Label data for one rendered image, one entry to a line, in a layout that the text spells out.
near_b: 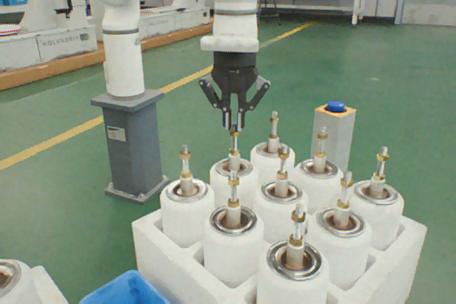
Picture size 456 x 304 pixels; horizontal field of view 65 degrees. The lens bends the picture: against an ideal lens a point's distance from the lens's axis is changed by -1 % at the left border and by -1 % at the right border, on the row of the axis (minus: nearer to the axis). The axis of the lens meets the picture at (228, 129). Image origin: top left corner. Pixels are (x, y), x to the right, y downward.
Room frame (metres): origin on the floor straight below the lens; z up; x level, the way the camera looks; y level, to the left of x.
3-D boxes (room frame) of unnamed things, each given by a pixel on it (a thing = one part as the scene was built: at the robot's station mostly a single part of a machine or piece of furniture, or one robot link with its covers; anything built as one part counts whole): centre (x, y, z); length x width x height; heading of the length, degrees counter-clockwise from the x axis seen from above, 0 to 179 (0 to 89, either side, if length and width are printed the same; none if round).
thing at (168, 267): (0.54, -0.09, 0.09); 0.39 x 0.39 x 0.18; 44
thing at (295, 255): (0.38, -0.09, 0.26); 0.02 x 0.02 x 0.03
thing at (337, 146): (0.80, -0.25, 0.16); 0.07 x 0.07 x 0.31; 44
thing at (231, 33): (0.61, -0.01, 0.53); 0.11 x 0.09 x 0.06; 171
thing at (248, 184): (0.63, -0.01, 0.16); 0.10 x 0.10 x 0.18
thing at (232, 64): (0.63, -0.01, 0.45); 0.08 x 0.08 x 0.09
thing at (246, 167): (0.63, -0.01, 0.25); 0.08 x 0.08 x 0.01
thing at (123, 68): (0.95, 0.28, 0.39); 0.09 x 0.09 x 0.17; 64
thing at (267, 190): (0.54, -0.09, 0.25); 0.08 x 0.08 x 0.01
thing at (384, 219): (0.54, -0.26, 0.16); 0.10 x 0.10 x 0.18
